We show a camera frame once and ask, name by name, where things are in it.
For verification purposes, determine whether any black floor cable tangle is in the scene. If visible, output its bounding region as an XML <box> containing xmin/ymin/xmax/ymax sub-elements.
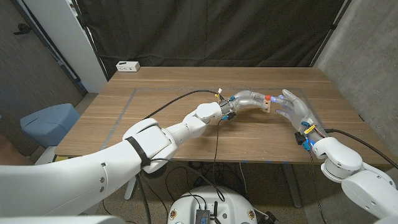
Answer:
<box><xmin>164</xmin><ymin>161</ymin><xmax>249</xmax><ymax>203</ymax></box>

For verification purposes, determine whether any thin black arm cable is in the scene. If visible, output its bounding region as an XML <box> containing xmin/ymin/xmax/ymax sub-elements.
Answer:
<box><xmin>309</xmin><ymin>151</ymin><xmax>327</xmax><ymax>224</ymax></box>
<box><xmin>149</xmin><ymin>119</ymin><xmax>225</xmax><ymax>202</ymax></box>

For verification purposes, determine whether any grey electronics module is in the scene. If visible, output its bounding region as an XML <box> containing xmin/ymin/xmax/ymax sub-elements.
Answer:
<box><xmin>195</xmin><ymin>208</ymin><xmax>211</xmax><ymax>224</ymax></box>

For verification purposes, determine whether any black round floor fan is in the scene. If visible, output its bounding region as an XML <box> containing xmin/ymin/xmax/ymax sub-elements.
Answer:
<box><xmin>144</xmin><ymin>162</ymin><xmax>167</xmax><ymax>180</ymax></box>

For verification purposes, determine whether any person's bare leg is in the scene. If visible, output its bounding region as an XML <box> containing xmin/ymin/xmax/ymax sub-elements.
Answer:
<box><xmin>0</xmin><ymin>135</ymin><xmax>34</xmax><ymax>166</ymax></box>

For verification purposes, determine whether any black curtain backdrop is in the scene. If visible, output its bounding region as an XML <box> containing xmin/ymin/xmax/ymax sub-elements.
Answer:
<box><xmin>76</xmin><ymin>0</ymin><xmax>346</xmax><ymax>78</ymax></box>

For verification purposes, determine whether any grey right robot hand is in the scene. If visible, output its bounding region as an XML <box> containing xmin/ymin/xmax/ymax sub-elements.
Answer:
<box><xmin>269</xmin><ymin>88</ymin><xmax>328</xmax><ymax>152</ymax></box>

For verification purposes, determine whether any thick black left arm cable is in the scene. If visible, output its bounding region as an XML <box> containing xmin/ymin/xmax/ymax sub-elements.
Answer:
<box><xmin>142</xmin><ymin>89</ymin><xmax>221</xmax><ymax>121</ymax></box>

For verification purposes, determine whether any black backdrop stand pole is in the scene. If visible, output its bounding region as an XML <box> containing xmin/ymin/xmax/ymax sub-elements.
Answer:
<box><xmin>309</xmin><ymin>0</ymin><xmax>354</xmax><ymax>68</ymax></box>
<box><xmin>73</xmin><ymin>0</ymin><xmax>109</xmax><ymax>82</ymax></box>

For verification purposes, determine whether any white cabinet panel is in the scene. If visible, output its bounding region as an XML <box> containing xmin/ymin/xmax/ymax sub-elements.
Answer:
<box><xmin>23</xmin><ymin>0</ymin><xmax>108</xmax><ymax>93</ymax></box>

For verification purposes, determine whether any blue padded stool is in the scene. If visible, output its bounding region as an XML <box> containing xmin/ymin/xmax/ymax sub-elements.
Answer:
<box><xmin>19</xmin><ymin>103</ymin><xmax>81</xmax><ymax>149</ymax></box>

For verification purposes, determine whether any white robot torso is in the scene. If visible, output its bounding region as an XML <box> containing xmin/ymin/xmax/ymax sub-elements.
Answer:
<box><xmin>167</xmin><ymin>185</ymin><xmax>258</xmax><ymax>224</ymax></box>

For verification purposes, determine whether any white power strip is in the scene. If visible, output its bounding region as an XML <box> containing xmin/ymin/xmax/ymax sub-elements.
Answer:
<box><xmin>115</xmin><ymin>60</ymin><xmax>141</xmax><ymax>73</ymax></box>

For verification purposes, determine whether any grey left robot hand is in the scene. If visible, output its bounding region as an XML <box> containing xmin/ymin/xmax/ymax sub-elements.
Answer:
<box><xmin>219</xmin><ymin>90</ymin><xmax>271</xmax><ymax>121</ymax></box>

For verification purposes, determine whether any black door handle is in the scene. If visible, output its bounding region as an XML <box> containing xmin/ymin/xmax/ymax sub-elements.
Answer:
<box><xmin>12</xmin><ymin>22</ymin><xmax>32</xmax><ymax>35</ymax></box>

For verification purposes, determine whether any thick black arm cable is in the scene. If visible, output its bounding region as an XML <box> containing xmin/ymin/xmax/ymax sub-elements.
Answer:
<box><xmin>325</xmin><ymin>128</ymin><xmax>398</xmax><ymax>169</ymax></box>
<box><xmin>142</xmin><ymin>89</ymin><xmax>221</xmax><ymax>121</ymax></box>

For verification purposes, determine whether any grey table leg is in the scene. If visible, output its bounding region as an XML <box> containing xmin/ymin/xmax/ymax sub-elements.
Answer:
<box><xmin>281</xmin><ymin>164</ymin><xmax>302</xmax><ymax>208</ymax></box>

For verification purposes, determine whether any white floor cable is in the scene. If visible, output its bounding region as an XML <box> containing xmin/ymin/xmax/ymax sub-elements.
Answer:
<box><xmin>238</xmin><ymin>162</ymin><xmax>248</xmax><ymax>197</ymax></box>

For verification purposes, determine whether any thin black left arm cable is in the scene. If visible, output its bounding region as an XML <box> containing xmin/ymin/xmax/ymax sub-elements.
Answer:
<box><xmin>149</xmin><ymin>119</ymin><xmax>225</xmax><ymax>202</ymax></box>

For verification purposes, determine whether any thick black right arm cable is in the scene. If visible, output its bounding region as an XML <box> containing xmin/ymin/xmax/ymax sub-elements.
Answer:
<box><xmin>325</xmin><ymin>128</ymin><xmax>398</xmax><ymax>169</ymax></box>

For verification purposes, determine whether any white table leg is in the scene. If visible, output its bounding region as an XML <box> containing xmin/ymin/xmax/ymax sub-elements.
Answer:
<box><xmin>124</xmin><ymin>175</ymin><xmax>138</xmax><ymax>201</ymax></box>

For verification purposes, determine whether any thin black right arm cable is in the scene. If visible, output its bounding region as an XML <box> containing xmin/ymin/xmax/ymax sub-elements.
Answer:
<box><xmin>309</xmin><ymin>151</ymin><xmax>327</xmax><ymax>224</ymax></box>

